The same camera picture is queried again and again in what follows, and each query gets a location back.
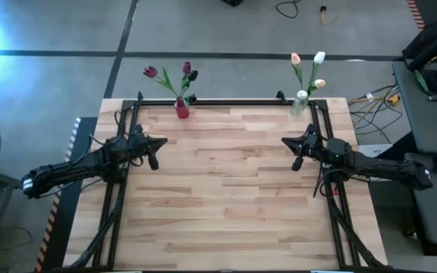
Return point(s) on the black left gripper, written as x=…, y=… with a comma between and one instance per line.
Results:
x=139, y=146

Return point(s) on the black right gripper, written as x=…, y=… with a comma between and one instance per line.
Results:
x=312, y=148

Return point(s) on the black artificial tulip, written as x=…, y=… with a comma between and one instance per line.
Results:
x=191, y=99
x=192, y=75

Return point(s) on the peach artificial tulip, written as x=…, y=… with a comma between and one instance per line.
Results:
x=319, y=83
x=295, y=58

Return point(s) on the dark red artificial tulip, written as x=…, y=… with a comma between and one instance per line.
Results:
x=150, y=71
x=186, y=67

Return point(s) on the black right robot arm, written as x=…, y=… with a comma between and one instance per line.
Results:
x=378, y=168

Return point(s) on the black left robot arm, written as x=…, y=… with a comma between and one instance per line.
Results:
x=70, y=172

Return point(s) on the clear glass vase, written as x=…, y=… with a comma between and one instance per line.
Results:
x=298, y=108

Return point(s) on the red glass vase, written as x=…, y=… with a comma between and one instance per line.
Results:
x=182, y=110

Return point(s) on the yellow power plug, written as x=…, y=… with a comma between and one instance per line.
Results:
x=393, y=99

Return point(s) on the grey desk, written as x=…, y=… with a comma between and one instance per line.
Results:
x=412, y=113

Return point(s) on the hazard-striped black floor mat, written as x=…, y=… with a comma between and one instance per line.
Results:
x=65, y=227
x=417, y=15

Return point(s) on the black floor object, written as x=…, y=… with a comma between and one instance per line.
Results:
x=233, y=2

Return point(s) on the black metal beam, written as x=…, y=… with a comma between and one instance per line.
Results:
x=434, y=47

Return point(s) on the black aluminium table frame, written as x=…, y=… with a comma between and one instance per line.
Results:
x=233, y=102

